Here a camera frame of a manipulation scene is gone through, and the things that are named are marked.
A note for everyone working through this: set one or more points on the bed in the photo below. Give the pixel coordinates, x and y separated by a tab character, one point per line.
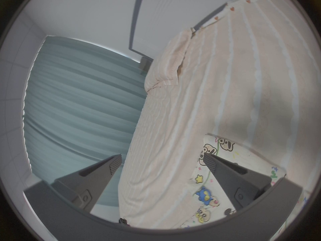
238	84

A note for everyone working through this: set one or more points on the white printed pyjama top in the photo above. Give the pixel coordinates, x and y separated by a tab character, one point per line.
205	184

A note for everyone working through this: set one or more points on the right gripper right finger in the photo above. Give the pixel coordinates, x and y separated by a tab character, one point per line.
238	184

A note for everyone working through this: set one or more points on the cream pillow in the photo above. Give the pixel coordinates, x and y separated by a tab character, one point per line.
165	64

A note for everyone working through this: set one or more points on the blue-green curtain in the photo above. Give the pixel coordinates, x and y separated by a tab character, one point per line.
75	97

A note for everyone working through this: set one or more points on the grey bedside table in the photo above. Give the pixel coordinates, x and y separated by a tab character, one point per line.
145	64

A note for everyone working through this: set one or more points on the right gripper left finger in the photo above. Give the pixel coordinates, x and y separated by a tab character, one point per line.
85	184

